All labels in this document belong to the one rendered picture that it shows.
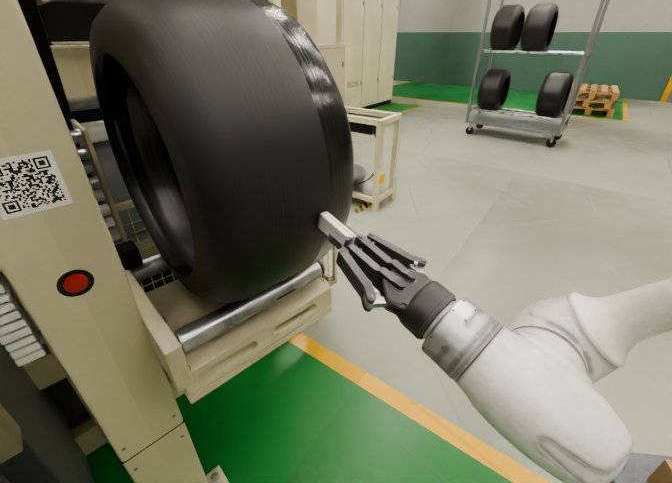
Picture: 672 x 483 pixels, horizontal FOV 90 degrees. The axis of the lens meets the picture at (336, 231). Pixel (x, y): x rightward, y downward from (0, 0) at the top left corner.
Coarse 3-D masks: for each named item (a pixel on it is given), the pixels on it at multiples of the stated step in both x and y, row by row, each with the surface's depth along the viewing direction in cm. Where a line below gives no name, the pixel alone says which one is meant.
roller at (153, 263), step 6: (150, 258) 81; (156, 258) 81; (162, 258) 81; (144, 264) 79; (150, 264) 80; (156, 264) 80; (162, 264) 81; (132, 270) 77; (138, 270) 78; (144, 270) 79; (150, 270) 80; (156, 270) 80; (162, 270) 82; (138, 276) 78; (144, 276) 79; (150, 276) 81
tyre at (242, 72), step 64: (128, 0) 45; (192, 0) 46; (256, 0) 53; (128, 64) 45; (192, 64) 41; (256, 64) 45; (320, 64) 52; (128, 128) 77; (192, 128) 41; (256, 128) 43; (320, 128) 50; (192, 192) 45; (256, 192) 45; (320, 192) 52; (192, 256) 82; (256, 256) 50; (320, 256) 66
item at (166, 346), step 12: (132, 276) 70; (132, 288) 67; (144, 300) 64; (144, 312) 61; (156, 312) 61; (144, 324) 60; (156, 324) 59; (156, 336) 56; (168, 336) 56; (156, 348) 59; (168, 348) 54; (180, 348) 55; (168, 360) 54; (180, 360) 56; (168, 372) 58; (180, 372) 57; (180, 384) 58
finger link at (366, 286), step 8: (344, 248) 49; (344, 256) 48; (344, 264) 48; (352, 264) 47; (344, 272) 48; (352, 272) 46; (360, 272) 46; (352, 280) 47; (360, 280) 45; (368, 280) 45; (360, 288) 45; (368, 288) 44; (360, 296) 46; (368, 296) 43
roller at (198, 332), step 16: (304, 272) 76; (320, 272) 79; (272, 288) 72; (288, 288) 73; (240, 304) 67; (256, 304) 69; (208, 320) 63; (224, 320) 65; (240, 320) 67; (176, 336) 62; (192, 336) 61; (208, 336) 63
